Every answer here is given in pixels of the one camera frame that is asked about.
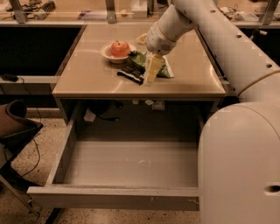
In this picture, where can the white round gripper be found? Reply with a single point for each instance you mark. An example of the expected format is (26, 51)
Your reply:
(158, 40)

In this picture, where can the black rxbar chocolate bar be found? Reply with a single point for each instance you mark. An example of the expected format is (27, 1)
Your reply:
(132, 74)

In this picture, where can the white ceramic bowl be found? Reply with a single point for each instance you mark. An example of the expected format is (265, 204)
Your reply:
(106, 53)

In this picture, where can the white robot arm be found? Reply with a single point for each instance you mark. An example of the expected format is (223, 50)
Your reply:
(239, 146)

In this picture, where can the open grey top drawer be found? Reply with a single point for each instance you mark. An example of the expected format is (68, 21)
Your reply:
(145, 160)

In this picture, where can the green chip bag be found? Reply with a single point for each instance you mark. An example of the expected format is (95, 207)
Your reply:
(138, 59)

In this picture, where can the red apple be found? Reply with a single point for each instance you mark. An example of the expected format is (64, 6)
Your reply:
(120, 49)

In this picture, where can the beige cabinet counter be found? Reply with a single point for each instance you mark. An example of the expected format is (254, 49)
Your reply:
(87, 75)

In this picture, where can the white box on desk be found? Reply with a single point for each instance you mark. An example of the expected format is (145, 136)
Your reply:
(138, 8)

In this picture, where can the black device on ledge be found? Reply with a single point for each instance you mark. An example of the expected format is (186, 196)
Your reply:
(9, 77)

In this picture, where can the dark office chair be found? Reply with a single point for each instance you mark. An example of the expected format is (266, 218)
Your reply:
(16, 131)

